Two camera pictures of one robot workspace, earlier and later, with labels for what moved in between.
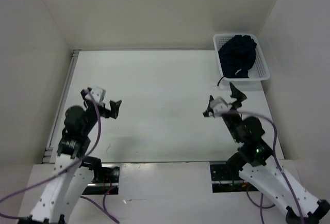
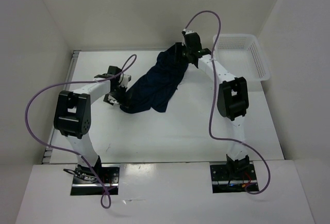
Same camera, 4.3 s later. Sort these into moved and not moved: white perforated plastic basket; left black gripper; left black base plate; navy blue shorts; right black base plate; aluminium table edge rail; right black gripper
Moved: navy blue shorts; right black gripper; left black gripper
Not moved: left black base plate; aluminium table edge rail; right black base plate; white perforated plastic basket
